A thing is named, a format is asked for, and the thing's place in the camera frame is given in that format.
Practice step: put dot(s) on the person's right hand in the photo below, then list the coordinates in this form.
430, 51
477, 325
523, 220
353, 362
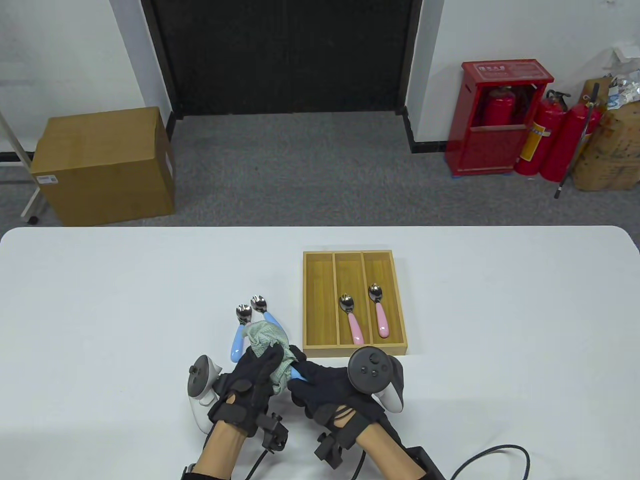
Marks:
330, 395

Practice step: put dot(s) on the person's left hand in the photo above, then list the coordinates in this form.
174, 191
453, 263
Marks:
250, 385

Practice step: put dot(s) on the green fish scale cleaning cloth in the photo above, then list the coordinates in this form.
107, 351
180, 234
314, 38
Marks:
260, 337

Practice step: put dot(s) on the pink spoon being wiped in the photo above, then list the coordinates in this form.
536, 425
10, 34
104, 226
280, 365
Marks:
356, 327

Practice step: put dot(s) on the pink spoon compartment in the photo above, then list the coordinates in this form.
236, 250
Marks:
381, 320

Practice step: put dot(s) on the person's right forearm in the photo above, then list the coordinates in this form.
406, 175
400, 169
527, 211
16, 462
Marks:
390, 455

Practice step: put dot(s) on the wooden cutlery tray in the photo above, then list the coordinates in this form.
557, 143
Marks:
320, 300

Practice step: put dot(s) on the brown cardboard box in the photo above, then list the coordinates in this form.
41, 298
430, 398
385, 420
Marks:
100, 165

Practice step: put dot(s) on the white wheeled stand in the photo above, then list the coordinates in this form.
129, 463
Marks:
31, 200

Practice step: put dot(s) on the red fire extinguisher cabinet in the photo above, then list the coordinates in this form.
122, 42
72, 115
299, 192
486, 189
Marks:
492, 150

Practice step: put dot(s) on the black rod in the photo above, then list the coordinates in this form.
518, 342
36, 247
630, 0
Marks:
564, 175

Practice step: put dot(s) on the red extinguisher with yellow label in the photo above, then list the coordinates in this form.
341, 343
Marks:
542, 140

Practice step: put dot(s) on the red fire extinguisher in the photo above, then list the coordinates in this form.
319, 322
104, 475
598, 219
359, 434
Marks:
567, 150
502, 107

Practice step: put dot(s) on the printed worn cardboard box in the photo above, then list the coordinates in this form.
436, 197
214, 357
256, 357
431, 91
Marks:
615, 150

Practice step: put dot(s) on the crumpled silver foil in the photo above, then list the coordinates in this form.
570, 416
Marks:
625, 90

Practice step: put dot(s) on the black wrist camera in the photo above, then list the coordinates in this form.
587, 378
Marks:
274, 435
330, 450

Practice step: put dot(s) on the white wall fixture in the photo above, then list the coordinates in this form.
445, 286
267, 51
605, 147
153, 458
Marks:
627, 52

